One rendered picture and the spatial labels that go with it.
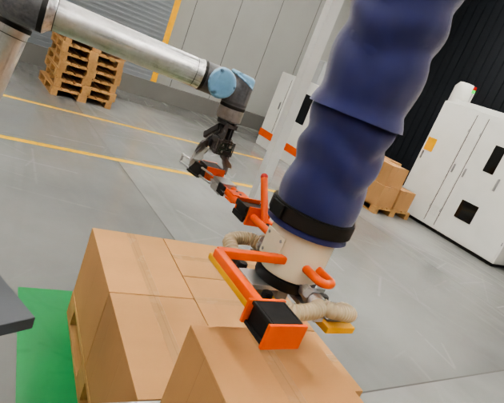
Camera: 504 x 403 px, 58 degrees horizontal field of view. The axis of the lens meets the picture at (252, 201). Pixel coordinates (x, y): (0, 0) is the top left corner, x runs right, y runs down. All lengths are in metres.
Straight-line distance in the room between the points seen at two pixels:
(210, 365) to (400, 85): 0.77
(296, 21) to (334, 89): 11.89
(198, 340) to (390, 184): 7.41
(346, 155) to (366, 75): 0.18
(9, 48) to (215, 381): 1.03
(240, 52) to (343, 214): 11.20
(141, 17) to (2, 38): 9.60
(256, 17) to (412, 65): 11.29
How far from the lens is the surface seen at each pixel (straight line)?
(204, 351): 1.19
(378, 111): 1.06
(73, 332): 2.67
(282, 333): 0.82
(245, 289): 0.92
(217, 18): 11.80
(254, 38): 12.34
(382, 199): 8.43
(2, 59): 1.48
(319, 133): 1.07
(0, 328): 1.46
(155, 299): 2.10
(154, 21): 11.09
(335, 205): 1.08
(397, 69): 1.05
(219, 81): 1.39
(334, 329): 1.21
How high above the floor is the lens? 1.63
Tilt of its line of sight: 16 degrees down
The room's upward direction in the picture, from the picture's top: 22 degrees clockwise
